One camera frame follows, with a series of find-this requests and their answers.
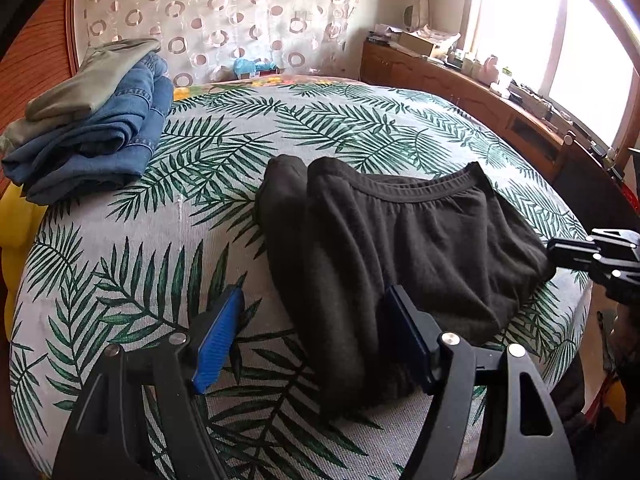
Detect cardboard box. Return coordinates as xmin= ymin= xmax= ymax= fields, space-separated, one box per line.
xmin=400 ymin=31 xmax=448 ymax=57

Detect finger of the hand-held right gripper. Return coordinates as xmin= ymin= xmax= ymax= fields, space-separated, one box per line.
xmin=546 ymin=229 xmax=640 ymax=265
xmin=592 ymin=252 xmax=640 ymax=306

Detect grey-green folded pants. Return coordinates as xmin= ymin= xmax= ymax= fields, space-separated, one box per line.
xmin=0 ymin=37 xmax=162 ymax=158

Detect floral blanket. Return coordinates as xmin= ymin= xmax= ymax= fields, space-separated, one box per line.
xmin=172 ymin=74 xmax=351 ymax=101

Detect yellow cloth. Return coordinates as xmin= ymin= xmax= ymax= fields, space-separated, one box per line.
xmin=0 ymin=185 xmax=46 ymax=331

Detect blue plastic bag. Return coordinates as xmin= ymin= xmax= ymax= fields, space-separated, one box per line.
xmin=232 ymin=57 xmax=273 ymax=79

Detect black t-shirt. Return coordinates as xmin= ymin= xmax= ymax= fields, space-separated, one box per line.
xmin=255 ymin=155 xmax=558 ymax=418

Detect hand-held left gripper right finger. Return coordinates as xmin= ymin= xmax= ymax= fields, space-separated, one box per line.
xmin=384 ymin=284 xmax=573 ymax=480

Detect leaf print bed sheet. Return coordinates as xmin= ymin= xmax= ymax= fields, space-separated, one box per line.
xmin=9 ymin=80 xmax=593 ymax=480

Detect window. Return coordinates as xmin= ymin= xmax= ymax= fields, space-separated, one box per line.
xmin=465 ymin=0 xmax=636 ymax=151

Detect wooden headboard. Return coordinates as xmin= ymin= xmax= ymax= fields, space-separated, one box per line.
xmin=0 ymin=0 xmax=81 ymax=136

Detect circle pattern curtain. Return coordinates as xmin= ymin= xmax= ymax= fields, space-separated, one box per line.
xmin=75 ymin=0 xmax=366 ymax=86

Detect blue denim jeans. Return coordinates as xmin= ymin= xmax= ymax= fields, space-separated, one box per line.
xmin=1 ymin=55 xmax=176 ymax=206

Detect stack of papers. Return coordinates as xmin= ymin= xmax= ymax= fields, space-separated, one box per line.
xmin=420 ymin=24 xmax=461 ymax=42

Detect wooden cabinet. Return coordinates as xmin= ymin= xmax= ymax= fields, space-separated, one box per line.
xmin=361 ymin=40 xmax=571 ymax=181

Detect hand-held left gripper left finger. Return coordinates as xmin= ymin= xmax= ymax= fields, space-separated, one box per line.
xmin=52 ymin=285 xmax=245 ymax=480

